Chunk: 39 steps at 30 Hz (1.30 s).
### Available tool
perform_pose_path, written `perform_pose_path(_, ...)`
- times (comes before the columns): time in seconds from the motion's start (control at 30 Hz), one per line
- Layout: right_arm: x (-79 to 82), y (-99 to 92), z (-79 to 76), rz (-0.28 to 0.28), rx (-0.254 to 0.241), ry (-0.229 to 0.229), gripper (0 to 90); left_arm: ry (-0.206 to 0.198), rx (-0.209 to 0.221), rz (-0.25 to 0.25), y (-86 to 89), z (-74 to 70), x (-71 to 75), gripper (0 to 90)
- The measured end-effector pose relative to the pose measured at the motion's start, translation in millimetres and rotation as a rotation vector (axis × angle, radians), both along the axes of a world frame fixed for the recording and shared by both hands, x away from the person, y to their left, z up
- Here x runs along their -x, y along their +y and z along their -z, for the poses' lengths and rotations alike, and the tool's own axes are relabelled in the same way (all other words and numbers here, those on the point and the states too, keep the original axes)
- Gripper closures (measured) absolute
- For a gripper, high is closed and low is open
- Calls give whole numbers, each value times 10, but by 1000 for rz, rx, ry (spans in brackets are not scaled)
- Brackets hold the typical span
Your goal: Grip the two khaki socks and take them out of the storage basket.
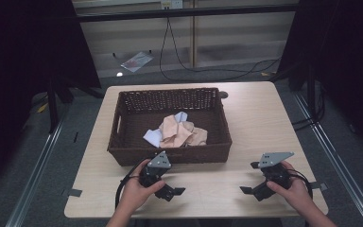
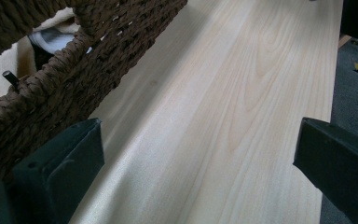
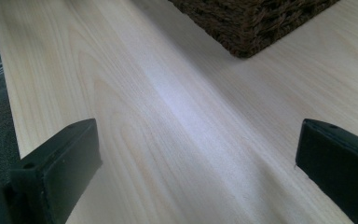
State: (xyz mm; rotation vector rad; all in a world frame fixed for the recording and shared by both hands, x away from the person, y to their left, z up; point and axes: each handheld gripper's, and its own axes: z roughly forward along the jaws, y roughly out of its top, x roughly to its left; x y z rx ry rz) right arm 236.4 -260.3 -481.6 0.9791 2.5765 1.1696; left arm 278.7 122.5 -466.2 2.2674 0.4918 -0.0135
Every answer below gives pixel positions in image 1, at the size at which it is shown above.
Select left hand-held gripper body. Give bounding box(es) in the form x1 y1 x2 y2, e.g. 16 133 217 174
138 150 176 202

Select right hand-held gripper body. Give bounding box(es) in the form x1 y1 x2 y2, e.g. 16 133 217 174
251 151 295 202

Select person's left hand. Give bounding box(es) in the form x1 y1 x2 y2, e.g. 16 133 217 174
119 159 166 216

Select person's right hand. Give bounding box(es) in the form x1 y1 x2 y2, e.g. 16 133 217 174
266 161 312 216

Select white cloth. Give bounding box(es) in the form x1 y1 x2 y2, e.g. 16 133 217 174
143 111 189 148

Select beige cloth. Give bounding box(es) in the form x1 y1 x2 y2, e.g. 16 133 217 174
159 113 208 148

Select grey tape strip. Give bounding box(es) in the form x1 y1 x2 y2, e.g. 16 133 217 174
61 188 83 199
309 182 329 191

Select brown woven basket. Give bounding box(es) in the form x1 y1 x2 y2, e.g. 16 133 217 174
107 87 233 167

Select clear plastic bag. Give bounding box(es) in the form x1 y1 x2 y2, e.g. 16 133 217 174
120 51 155 74

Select black metal stand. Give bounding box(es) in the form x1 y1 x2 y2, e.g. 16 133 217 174
45 77 60 134

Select yellow floor tape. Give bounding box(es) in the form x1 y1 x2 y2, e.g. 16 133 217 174
36 102 50 114

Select black curtain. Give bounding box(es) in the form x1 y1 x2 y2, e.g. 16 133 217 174
276 0 363 159
0 0 102 198

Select black horizontal bar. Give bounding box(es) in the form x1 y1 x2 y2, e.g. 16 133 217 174
75 3 301 24

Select right hand-held gripper cable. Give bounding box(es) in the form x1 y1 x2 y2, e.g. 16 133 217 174
285 168 314 201

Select hand-held gripper cable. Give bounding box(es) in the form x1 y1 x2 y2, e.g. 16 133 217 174
114 159 149 210
285 168 314 201

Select left hand-held gripper cable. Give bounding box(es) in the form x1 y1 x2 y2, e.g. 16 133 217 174
114 159 149 210

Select metal floor rail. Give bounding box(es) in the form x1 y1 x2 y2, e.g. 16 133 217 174
4 117 66 227
292 91 363 227

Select black floor cables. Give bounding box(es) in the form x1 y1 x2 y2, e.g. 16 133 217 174
291 89 327 132

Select long black wall cable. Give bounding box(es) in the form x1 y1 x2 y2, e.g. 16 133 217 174
158 17 282 81

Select white wall socket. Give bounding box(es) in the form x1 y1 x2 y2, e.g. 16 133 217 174
160 0 183 9

